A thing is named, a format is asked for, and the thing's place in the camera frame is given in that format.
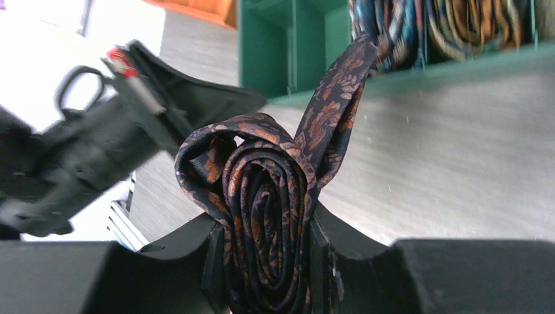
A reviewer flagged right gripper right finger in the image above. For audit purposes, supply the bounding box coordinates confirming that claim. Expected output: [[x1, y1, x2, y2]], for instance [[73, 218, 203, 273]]
[[310, 205, 554, 313]]

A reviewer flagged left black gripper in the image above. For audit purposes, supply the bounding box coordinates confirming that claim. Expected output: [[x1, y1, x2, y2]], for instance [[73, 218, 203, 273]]
[[39, 39, 269, 205]]

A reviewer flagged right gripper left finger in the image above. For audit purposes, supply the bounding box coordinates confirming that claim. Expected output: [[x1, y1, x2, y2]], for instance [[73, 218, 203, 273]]
[[1, 214, 229, 314]]

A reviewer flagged brown paisley tie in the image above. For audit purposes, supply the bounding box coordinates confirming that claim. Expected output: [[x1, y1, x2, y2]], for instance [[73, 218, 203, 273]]
[[175, 35, 380, 313]]

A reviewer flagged orange compartment tray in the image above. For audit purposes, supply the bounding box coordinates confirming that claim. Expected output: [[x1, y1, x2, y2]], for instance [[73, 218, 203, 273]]
[[145, 0, 237, 30]]

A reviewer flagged green compartment tray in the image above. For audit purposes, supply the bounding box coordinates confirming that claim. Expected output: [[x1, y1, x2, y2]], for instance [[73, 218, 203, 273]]
[[237, 1, 554, 107]]

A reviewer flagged rolled colourful striped tie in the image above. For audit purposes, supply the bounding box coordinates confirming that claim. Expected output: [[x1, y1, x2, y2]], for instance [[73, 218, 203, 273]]
[[348, 0, 425, 76]]

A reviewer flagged rolled orange brown tie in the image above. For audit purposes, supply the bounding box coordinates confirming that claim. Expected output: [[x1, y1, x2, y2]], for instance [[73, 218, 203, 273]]
[[425, 0, 535, 63]]

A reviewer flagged aluminium front rail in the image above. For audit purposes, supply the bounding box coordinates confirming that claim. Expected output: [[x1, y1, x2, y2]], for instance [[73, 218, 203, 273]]
[[107, 171, 149, 251]]

